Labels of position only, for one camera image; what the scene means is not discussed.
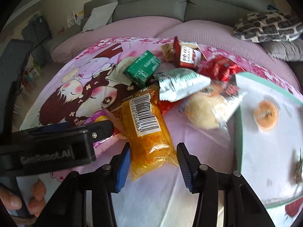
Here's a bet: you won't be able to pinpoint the grey pillow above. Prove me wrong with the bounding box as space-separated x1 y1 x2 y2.
259 38 303 62

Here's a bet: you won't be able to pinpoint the person's left hand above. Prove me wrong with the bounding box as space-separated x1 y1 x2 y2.
0 178 48 227

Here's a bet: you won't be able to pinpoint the grey sofa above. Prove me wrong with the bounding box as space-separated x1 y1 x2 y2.
31 0 303 62

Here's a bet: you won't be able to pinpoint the clear round bun packet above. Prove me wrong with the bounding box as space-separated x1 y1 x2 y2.
179 80 248 138

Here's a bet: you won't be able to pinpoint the beige snack packet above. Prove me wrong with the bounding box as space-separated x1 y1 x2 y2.
161 43 177 63

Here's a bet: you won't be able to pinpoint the dark red snack packet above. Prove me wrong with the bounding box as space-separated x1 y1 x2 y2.
173 37 201 70

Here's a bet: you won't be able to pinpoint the dark cabinet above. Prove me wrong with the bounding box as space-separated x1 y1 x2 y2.
22 15 51 45

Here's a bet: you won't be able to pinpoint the green snack box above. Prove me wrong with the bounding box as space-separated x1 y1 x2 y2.
123 50 162 88

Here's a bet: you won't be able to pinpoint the silver green snack packet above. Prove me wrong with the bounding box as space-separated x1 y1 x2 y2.
153 68 212 103

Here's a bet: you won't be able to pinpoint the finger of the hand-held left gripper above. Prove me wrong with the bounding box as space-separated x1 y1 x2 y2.
71 120 114 145
35 122 71 131

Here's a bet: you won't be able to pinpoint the colourful toys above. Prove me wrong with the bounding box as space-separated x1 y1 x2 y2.
22 60 42 88

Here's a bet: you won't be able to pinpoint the black white patterned pillow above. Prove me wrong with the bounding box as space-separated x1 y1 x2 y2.
233 10 303 43

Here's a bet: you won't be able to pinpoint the crumpled red foil packet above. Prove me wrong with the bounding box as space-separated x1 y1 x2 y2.
200 54 247 86

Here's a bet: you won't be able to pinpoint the purple yellow snack packet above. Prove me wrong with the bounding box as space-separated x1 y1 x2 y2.
82 110 123 145

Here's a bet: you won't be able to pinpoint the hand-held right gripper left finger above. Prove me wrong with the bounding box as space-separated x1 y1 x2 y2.
35 144 132 227

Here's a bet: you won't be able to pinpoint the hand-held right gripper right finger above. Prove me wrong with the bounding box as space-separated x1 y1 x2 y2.
176 142 277 227

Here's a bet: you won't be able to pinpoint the pink ribbed sofa cover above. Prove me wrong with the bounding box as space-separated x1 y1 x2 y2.
51 19 299 81

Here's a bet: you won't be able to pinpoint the pale green pillow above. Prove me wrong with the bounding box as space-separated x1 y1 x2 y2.
82 2 118 32

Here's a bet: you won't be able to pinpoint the orange snack packet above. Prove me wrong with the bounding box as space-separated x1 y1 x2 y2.
111 85 180 182

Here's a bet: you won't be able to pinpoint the white tray with teal rim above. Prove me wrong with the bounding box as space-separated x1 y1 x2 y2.
235 72 303 210

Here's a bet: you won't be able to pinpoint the pink printed blanket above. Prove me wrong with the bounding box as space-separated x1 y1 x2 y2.
20 37 303 227

